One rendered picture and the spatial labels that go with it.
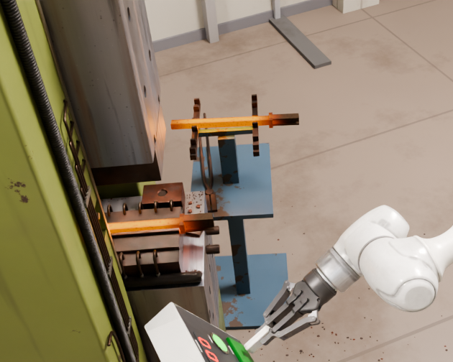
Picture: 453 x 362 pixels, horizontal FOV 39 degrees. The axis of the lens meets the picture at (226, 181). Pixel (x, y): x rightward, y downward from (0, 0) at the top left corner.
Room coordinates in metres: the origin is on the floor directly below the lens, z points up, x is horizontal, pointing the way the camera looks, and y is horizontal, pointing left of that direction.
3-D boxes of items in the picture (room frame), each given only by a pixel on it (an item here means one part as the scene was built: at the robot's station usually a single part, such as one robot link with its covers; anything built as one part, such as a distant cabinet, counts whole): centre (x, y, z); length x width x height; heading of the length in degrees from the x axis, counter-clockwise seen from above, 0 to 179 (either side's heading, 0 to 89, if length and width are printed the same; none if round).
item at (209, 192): (1.91, 0.07, 0.68); 0.60 x 0.04 x 0.01; 1
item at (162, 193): (1.41, 0.20, 0.95); 0.12 x 0.09 x 0.07; 87
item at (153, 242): (1.24, 0.36, 0.96); 0.42 x 0.20 x 0.09; 87
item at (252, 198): (1.78, -0.02, 0.67); 0.40 x 0.30 x 0.02; 175
